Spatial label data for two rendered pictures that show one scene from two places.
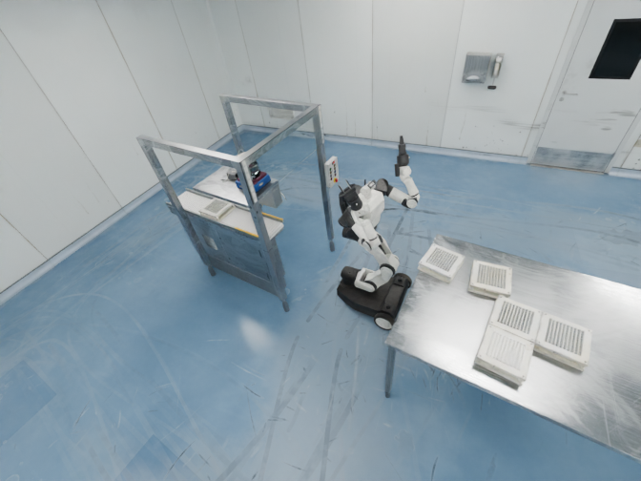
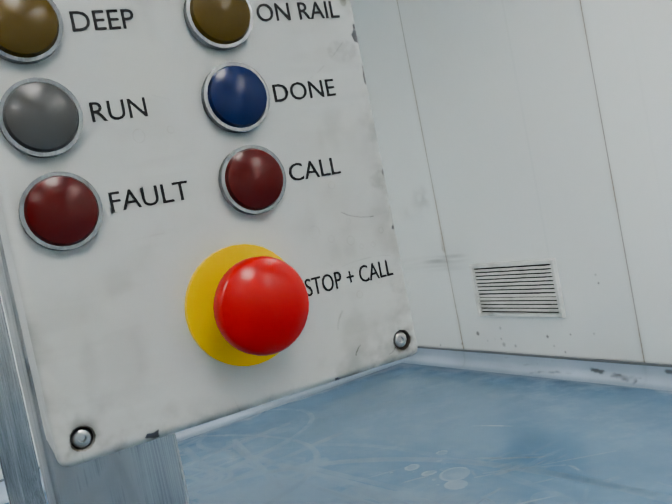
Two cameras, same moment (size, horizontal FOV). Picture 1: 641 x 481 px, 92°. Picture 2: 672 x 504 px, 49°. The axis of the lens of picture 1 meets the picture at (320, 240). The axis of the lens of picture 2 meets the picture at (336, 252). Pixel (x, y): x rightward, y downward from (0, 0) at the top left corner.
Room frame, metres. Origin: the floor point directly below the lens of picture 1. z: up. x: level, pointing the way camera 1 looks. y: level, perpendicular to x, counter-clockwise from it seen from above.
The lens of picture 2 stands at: (2.44, -0.40, 1.02)
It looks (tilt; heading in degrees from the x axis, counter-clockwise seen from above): 3 degrees down; 25
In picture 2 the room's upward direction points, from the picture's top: 11 degrees counter-clockwise
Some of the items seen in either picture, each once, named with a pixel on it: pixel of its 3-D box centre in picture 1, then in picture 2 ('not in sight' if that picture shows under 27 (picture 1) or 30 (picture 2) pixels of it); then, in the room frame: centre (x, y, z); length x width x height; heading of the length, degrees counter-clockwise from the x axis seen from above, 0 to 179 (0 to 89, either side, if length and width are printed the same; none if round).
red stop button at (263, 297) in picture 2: not in sight; (250, 305); (2.70, -0.24, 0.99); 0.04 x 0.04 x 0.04; 53
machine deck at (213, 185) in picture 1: (235, 185); not in sight; (2.27, 0.63, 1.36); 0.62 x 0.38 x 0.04; 53
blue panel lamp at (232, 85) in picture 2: not in sight; (237, 96); (2.71, -0.25, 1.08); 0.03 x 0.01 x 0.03; 143
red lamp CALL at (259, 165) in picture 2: not in sight; (254, 179); (2.71, -0.25, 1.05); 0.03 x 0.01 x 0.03; 143
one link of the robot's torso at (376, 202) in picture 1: (361, 208); not in sight; (1.98, -0.37, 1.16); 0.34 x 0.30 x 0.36; 134
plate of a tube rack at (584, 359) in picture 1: (563, 337); not in sight; (0.79, -1.29, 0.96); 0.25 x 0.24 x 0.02; 139
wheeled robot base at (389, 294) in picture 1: (370, 286); not in sight; (1.93, -0.43, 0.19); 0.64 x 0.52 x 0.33; 56
